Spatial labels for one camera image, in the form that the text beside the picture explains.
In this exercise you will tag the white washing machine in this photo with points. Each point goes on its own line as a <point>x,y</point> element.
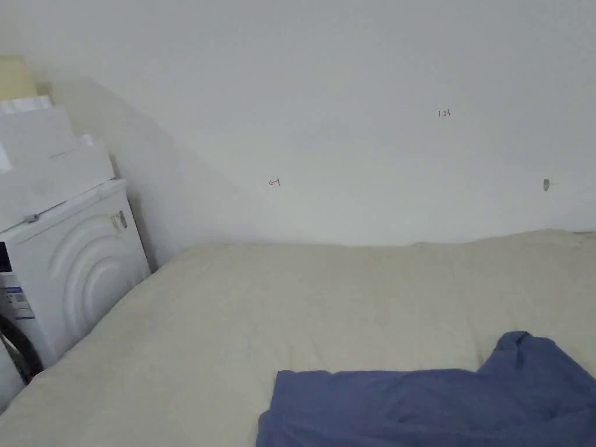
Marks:
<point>79,260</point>

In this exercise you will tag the dark blue shirt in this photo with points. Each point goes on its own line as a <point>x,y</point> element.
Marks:
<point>419,409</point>

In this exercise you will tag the bed with beige sheet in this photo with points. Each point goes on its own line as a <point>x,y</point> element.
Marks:
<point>260,316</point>

